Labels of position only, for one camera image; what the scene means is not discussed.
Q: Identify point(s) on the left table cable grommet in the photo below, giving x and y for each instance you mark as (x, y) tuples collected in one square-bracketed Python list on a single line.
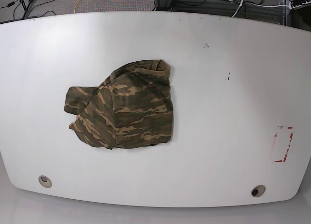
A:
[(45, 181)]

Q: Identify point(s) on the aluminium frame cart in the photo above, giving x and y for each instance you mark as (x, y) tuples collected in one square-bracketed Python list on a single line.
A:
[(278, 13)]

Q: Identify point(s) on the table cable grommet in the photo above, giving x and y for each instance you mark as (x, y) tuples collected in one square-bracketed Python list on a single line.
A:
[(45, 181), (258, 191)]

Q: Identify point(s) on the white power strip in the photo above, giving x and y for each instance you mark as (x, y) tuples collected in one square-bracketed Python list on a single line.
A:
[(297, 4)]

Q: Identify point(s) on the camouflage T-shirt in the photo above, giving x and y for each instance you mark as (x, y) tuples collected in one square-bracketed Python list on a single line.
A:
[(131, 108)]

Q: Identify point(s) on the red tape rectangle marking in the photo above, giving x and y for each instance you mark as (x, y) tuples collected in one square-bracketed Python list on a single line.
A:
[(281, 143)]

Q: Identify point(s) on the right table cable grommet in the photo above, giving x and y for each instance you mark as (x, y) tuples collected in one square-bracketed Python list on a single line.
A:
[(258, 191)]

